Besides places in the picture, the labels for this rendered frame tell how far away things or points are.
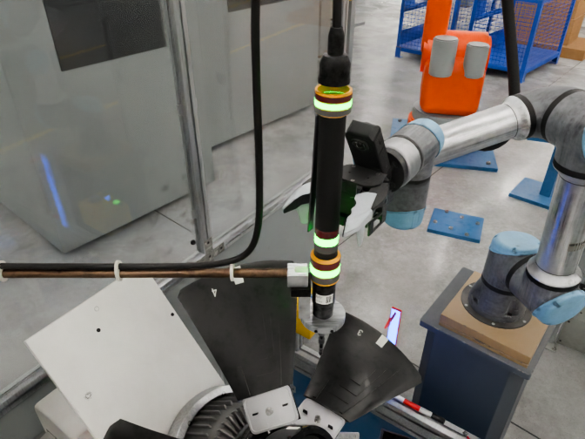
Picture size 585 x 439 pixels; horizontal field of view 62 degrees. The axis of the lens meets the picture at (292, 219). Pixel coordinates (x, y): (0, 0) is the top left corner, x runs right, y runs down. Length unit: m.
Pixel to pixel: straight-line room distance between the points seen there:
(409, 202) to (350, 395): 0.40
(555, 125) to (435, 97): 3.44
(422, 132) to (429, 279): 2.39
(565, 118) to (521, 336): 0.61
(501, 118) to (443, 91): 3.40
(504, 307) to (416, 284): 1.73
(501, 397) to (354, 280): 1.71
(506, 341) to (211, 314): 0.81
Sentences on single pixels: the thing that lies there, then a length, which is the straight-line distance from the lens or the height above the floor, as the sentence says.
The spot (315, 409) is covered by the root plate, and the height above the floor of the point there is 1.18.
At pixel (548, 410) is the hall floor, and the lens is 2.71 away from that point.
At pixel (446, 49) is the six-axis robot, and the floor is 0.96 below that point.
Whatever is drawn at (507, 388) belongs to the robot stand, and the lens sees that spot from 1.50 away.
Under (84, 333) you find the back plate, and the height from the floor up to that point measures 1.33.
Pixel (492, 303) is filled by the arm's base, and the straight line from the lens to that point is 1.43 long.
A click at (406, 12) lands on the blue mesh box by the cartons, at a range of 7.53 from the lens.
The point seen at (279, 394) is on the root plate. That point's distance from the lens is 0.91.
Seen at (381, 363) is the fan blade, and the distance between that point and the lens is 1.08.
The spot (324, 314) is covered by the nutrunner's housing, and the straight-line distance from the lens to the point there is 0.75.
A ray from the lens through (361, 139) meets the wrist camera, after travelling 0.67.
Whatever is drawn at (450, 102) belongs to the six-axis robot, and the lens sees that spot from 4.51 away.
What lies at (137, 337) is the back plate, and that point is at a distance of 1.04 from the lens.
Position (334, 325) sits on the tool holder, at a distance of 0.75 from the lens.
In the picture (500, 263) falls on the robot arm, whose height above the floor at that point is 1.22.
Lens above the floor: 2.00
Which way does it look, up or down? 34 degrees down
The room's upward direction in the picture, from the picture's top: straight up
